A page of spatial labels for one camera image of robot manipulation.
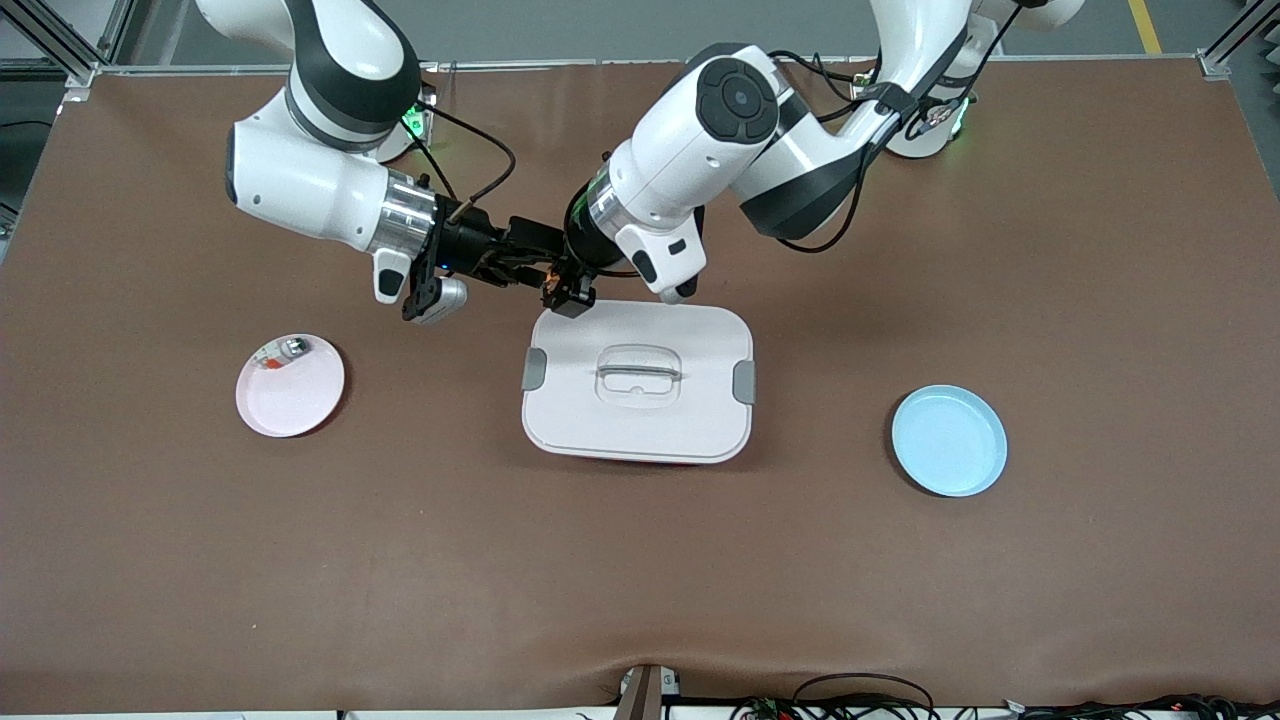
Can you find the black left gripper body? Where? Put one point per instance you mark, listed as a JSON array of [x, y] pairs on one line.
[[579, 248]]

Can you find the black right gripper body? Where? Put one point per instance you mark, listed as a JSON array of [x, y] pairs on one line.
[[467, 244]]

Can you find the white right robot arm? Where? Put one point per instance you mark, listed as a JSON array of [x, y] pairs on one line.
[[300, 190]]

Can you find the metal table bracket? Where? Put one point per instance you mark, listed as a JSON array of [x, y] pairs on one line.
[[645, 695]]

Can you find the silver table edge rail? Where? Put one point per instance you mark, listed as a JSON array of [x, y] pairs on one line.
[[600, 63]]

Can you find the aluminium frame post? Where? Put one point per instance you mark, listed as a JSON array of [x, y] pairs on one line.
[[1215, 62], [60, 45]]

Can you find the brown table mat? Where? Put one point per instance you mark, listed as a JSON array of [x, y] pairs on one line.
[[640, 560]]

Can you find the light blue round plate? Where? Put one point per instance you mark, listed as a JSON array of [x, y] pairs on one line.
[[950, 440]]

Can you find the pink round plate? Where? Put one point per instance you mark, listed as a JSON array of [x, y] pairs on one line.
[[290, 400]]

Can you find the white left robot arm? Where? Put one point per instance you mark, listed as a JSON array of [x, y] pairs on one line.
[[680, 140]]

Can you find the white circuit breaker orange lever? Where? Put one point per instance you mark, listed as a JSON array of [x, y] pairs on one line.
[[268, 358]]

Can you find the white lidded storage box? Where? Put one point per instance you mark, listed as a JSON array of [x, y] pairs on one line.
[[640, 420]]

